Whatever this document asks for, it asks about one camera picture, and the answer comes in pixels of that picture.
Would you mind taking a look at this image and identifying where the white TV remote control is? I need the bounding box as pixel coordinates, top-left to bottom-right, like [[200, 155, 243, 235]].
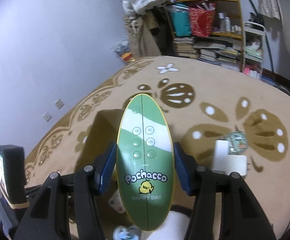
[[108, 189, 125, 214]]

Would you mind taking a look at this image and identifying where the white tall charger block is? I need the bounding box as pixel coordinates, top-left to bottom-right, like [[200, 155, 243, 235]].
[[212, 140, 229, 174]]

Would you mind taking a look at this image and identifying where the green oval Pochacco speaker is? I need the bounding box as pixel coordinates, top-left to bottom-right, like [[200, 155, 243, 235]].
[[116, 93, 175, 231]]

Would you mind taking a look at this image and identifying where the cardboard box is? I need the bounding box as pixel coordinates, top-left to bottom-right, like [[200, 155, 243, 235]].
[[74, 108, 125, 172]]

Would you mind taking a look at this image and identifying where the white square plug charger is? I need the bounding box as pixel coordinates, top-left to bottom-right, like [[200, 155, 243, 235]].
[[226, 154, 248, 177]]

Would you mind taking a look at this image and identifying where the light blue cylindrical power bank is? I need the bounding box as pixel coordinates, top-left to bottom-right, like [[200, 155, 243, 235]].
[[112, 225, 142, 240]]

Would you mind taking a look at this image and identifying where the brown floral carpet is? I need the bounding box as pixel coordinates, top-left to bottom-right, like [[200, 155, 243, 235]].
[[25, 56, 290, 239]]

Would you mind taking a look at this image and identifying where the stack of books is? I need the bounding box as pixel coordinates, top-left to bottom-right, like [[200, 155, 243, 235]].
[[173, 36, 199, 59]]

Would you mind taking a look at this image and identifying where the beige trench coat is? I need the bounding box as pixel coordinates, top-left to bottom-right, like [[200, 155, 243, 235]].
[[124, 16, 162, 59]]

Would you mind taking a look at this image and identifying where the plastic bag of toys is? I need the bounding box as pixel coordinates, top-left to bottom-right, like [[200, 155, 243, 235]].
[[113, 40, 136, 64]]

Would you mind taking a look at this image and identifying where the wooden bookshelf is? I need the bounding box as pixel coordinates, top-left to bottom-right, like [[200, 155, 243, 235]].
[[164, 0, 244, 72]]

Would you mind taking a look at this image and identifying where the red patterned gift bag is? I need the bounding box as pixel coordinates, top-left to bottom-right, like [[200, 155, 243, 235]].
[[189, 1, 216, 37]]

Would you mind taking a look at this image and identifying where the teal bag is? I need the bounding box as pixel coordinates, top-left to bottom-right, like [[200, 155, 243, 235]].
[[167, 4, 191, 37]]

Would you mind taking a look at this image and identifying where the white metal trolley cart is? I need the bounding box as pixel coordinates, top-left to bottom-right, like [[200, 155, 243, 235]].
[[242, 21, 266, 80]]

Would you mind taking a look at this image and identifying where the wall socket plate lower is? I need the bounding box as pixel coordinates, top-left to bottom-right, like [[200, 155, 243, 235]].
[[43, 112, 52, 122]]

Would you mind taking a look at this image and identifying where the wall socket plate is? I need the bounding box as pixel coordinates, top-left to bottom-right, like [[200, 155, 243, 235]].
[[54, 99, 64, 109], [43, 112, 52, 122]]

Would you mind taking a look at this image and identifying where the wall socket plate upper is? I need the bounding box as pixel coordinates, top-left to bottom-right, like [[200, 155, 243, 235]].
[[54, 99, 64, 109]]

